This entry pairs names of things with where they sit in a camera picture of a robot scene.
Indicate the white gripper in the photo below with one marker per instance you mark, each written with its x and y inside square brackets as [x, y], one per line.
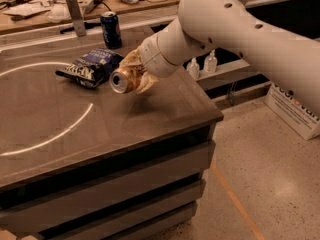
[149, 57]

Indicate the orange soda can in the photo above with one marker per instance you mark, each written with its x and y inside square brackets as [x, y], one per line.
[124, 80]

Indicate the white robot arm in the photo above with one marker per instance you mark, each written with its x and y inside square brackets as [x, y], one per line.
[287, 59]

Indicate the blue soda can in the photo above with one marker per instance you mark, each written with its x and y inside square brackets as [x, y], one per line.
[111, 30]

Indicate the clear bottle left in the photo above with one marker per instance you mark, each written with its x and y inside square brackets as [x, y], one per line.
[193, 68]

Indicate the clear bottle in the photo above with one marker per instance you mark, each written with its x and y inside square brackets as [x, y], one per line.
[210, 62]
[193, 68]

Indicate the dark blue chip bag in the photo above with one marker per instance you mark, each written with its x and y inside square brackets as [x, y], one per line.
[93, 68]

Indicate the clear bottle right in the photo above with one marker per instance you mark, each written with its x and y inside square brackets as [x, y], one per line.
[210, 62]

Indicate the grey table drawer cabinet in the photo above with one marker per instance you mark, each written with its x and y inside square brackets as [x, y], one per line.
[107, 192]

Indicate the white paper sheet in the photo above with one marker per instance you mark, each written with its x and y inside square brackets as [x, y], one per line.
[26, 9]

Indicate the white cardboard box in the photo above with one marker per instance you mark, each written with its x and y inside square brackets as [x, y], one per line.
[294, 113]

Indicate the metal bracket post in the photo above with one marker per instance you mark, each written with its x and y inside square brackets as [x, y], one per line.
[76, 17]

